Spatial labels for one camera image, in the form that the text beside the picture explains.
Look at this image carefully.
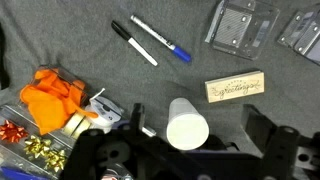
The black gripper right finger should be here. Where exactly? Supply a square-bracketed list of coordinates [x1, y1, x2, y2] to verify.
[240, 103, 279, 158]

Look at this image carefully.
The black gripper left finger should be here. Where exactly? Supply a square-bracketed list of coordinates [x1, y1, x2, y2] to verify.
[129, 102, 158, 138]

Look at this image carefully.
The clear plastic container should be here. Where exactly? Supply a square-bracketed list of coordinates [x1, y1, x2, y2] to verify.
[277, 4, 320, 66]
[204, 0, 281, 62]

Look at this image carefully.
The white ribbon spool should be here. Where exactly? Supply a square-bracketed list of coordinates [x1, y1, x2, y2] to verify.
[84, 88, 124, 130]

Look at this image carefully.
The white paper cup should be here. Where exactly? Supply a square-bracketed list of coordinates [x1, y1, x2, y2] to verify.
[165, 97, 210, 151]

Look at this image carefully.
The wooden greetings stamp block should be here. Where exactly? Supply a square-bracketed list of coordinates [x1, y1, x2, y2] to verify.
[204, 70, 266, 104]

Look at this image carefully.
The gold ribbon roll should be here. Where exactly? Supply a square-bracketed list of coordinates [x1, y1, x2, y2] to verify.
[62, 111, 92, 140]

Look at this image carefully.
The clear balloon box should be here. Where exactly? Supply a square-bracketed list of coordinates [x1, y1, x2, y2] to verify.
[29, 64, 92, 108]

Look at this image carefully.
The black capped white marker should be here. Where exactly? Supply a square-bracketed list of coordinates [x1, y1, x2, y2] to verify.
[110, 20, 159, 67]

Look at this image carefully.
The blue capped silver marker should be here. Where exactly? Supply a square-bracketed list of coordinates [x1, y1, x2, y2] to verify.
[129, 14, 193, 63]

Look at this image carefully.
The gray tablecloth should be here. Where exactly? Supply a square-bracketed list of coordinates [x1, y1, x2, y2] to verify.
[0, 0, 320, 180]

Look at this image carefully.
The gold gift bow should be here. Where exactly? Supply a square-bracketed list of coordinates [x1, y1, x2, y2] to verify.
[23, 134, 53, 160]
[44, 149, 68, 173]

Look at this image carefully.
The clear organizer tray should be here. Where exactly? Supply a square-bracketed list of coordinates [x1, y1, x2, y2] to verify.
[0, 104, 79, 180]

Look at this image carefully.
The red gift bow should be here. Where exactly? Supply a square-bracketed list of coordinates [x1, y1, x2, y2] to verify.
[0, 119, 30, 144]

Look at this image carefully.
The blue ribbon bundle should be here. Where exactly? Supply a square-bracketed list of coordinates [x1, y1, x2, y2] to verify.
[0, 166, 51, 180]

